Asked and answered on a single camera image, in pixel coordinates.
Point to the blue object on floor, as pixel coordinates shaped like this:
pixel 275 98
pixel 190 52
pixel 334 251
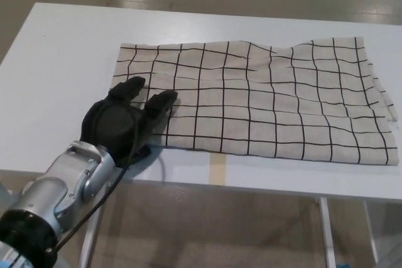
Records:
pixel 344 265

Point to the white slanted table leg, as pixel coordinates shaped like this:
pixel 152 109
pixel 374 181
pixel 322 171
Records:
pixel 92 236

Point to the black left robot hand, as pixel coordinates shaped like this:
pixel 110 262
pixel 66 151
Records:
pixel 110 123

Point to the white black checkered towel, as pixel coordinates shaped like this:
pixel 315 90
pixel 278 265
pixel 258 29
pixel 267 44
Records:
pixel 251 98

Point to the beige masking tape strip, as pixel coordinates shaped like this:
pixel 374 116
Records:
pixel 217 169

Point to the white upright table leg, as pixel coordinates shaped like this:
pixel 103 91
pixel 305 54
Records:
pixel 371 233
pixel 326 233

